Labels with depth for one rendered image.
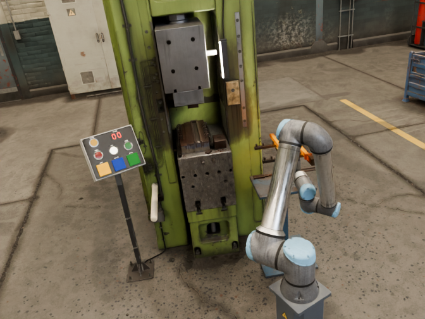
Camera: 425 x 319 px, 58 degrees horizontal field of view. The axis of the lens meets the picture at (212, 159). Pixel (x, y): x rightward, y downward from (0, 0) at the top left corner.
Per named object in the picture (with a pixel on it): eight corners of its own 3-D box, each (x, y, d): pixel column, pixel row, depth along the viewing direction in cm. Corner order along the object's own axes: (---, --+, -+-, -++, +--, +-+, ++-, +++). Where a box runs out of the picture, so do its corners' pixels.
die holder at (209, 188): (236, 204, 290) (231, 150, 270) (186, 212, 288) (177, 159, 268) (225, 169, 340) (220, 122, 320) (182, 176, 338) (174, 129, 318)
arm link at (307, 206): (315, 217, 229) (314, 202, 222) (298, 212, 235) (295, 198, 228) (322, 206, 235) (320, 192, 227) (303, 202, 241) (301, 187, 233)
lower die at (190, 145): (210, 150, 275) (209, 139, 271) (181, 154, 273) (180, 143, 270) (203, 128, 312) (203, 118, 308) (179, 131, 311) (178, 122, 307)
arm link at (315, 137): (334, 119, 183) (343, 208, 228) (309, 116, 190) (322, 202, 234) (325, 135, 177) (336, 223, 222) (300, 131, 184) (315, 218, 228)
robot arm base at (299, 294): (327, 291, 191) (327, 276, 186) (298, 310, 182) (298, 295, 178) (300, 269, 205) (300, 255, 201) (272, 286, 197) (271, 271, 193)
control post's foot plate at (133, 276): (154, 278, 296) (152, 269, 292) (125, 283, 294) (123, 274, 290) (155, 259, 315) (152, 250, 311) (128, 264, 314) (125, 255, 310)
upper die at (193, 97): (204, 102, 259) (202, 88, 254) (174, 107, 257) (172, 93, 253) (198, 85, 296) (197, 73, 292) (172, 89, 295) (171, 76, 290)
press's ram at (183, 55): (222, 86, 255) (217, 22, 237) (164, 93, 253) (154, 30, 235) (215, 71, 292) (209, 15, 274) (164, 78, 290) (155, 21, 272)
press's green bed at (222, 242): (240, 252, 312) (236, 204, 290) (194, 260, 309) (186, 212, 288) (229, 214, 361) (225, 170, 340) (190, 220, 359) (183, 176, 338)
